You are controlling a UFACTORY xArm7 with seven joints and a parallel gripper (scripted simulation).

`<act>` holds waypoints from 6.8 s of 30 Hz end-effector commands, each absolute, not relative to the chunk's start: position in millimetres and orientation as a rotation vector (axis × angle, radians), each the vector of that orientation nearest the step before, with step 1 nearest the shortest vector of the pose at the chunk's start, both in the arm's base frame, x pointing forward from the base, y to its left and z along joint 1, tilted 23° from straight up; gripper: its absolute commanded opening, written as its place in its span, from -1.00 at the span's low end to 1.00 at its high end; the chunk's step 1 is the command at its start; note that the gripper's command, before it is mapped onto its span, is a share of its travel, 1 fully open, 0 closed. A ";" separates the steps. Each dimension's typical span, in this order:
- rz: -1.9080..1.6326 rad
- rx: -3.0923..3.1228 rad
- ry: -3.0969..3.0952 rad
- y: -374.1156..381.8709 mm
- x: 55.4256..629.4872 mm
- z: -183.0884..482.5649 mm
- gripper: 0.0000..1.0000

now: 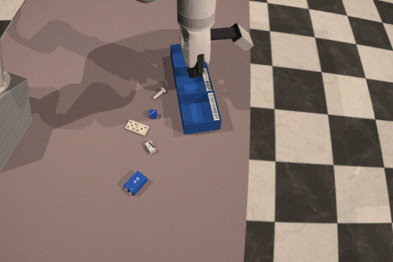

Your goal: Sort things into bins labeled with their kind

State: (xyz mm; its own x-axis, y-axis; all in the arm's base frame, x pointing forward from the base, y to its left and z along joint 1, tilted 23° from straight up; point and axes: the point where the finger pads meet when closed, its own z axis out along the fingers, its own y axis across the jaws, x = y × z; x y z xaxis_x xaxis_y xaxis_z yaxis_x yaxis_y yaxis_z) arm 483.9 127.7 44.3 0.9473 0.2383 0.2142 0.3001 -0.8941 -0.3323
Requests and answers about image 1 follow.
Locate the blue three-compartment bin rack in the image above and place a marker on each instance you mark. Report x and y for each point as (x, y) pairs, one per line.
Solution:
(199, 111)

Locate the blue nine-volt battery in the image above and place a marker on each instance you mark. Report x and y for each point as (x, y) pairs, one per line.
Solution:
(134, 184)

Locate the grey metal bolt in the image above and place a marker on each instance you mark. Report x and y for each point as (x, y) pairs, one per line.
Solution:
(159, 93)

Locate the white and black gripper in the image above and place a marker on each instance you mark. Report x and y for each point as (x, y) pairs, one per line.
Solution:
(195, 46)

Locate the cream domino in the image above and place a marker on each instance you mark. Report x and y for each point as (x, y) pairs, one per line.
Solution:
(137, 128)

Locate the blue die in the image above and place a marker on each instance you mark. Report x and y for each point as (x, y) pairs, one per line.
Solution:
(152, 114)

